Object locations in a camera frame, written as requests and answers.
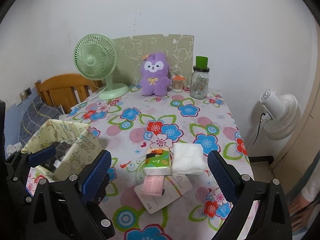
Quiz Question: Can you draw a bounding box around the yellow fabric storage box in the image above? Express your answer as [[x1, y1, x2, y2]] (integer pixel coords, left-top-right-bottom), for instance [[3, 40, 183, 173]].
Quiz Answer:
[[22, 119, 102, 181]]

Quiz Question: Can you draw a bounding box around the pink tissue pack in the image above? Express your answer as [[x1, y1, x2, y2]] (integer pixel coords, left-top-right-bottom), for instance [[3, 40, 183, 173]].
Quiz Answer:
[[142, 176, 165, 196]]

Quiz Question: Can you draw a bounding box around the green tissue pack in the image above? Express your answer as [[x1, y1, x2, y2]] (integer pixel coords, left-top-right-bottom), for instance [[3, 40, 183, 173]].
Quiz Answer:
[[144, 147, 172, 176]]

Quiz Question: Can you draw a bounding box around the white paper package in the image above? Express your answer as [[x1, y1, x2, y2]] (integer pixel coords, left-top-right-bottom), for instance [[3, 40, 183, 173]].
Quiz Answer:
[[134, 174, 193, 214]]

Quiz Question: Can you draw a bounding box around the white towel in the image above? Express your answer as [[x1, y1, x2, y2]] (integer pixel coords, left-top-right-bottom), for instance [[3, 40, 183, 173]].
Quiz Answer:
[[172, 143, 207, 175]]

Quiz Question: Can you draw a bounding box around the crumpled white cloth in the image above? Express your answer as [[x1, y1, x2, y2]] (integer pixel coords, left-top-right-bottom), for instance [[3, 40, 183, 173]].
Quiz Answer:
[[6, 142, 23, 156]]

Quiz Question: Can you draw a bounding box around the grey sock bundle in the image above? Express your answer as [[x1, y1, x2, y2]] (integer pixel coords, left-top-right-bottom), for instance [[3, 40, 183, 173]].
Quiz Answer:
[[51, 141, 72, 161]]

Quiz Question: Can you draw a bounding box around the blue plaid pillow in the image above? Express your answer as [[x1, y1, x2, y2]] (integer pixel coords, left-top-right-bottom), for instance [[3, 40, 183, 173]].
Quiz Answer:
[[18, 96, 64, 146]]

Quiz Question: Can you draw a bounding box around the wooden bed headboard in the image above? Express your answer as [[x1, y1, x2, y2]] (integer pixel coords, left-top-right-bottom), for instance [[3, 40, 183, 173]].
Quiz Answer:
[[35, 74, 103, 113]]

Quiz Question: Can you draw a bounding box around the floral tablecloth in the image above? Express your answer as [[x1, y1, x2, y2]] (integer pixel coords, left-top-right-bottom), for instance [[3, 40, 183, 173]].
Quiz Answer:
[[63, 86, 252, 239]]

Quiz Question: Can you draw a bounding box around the white standing fan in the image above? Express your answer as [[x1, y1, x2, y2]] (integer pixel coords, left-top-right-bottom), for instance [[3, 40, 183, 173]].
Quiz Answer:
[[258, 89, 301, 141]]

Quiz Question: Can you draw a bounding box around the green desk fan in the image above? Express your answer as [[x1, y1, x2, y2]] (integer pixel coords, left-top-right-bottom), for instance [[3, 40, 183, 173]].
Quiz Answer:
[[73, 34, 129, 100]]

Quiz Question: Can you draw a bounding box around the purple plush toy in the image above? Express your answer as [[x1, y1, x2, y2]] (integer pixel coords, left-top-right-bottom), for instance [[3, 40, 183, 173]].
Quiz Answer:
[[140, 52, 171, 97]]

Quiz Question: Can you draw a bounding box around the glass jar green lid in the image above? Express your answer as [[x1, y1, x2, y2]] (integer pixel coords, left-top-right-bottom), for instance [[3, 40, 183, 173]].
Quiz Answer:
[[189, 56, 210, 100]]

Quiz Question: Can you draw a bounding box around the toothpick holder orange lid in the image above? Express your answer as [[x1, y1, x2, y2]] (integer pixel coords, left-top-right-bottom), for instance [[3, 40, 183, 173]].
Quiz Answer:
[[171, 74, 186, 92]]

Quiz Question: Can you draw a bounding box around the beige patterned board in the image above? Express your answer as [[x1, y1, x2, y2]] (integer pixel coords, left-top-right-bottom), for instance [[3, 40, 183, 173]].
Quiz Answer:
[[111, 33, 195, 87]]

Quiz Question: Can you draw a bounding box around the wall socket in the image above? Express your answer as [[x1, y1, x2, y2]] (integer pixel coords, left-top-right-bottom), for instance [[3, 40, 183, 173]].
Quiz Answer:
[[24, 87, 32, 97]]

